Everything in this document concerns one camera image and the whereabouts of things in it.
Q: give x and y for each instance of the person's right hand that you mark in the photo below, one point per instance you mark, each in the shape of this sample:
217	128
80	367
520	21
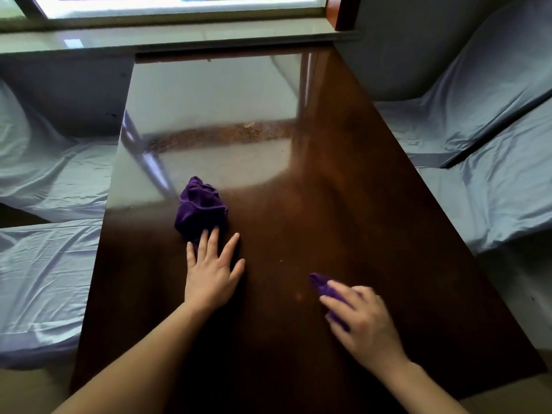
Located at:
368	325

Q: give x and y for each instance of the person's left hand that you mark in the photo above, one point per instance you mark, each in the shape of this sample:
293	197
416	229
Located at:
210	280

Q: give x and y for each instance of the person's left little finger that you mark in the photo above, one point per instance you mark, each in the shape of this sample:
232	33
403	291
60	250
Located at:
191	255

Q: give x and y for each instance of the person's left middle finger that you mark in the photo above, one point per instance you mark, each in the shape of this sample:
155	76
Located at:
214	240

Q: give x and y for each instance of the person's right thumb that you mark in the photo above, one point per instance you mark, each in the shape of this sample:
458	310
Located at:
337	328

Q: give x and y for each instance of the person's left thumb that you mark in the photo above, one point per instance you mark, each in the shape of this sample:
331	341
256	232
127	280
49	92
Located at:
237	269

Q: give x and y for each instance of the person's right middle finger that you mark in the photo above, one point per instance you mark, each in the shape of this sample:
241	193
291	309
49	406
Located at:
343	288

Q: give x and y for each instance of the small purple wiping cloth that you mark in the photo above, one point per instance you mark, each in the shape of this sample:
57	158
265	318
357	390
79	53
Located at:
324	287

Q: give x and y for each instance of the person's left forearm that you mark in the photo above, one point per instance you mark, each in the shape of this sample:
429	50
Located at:
142	366

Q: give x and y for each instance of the person's right forearm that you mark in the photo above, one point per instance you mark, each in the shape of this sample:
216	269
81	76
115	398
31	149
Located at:
425	392

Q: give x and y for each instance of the crumpled purple cloth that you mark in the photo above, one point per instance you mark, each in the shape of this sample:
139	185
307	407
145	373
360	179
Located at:
200	209

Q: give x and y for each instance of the small tan crumb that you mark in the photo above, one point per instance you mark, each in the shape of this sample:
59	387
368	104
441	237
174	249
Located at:
249	124

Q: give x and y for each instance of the chair with grey-blue cover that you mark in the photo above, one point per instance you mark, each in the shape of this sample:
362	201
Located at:
43	288
465	94
504	189
47	172

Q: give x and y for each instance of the glossy stone window sill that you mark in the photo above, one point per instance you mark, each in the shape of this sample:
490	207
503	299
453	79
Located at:
172	35

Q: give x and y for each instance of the window with pale frame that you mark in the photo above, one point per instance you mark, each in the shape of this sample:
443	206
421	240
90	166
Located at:
172	5

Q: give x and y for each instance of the red-brown wooden post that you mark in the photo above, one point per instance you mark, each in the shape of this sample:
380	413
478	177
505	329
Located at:
343	10

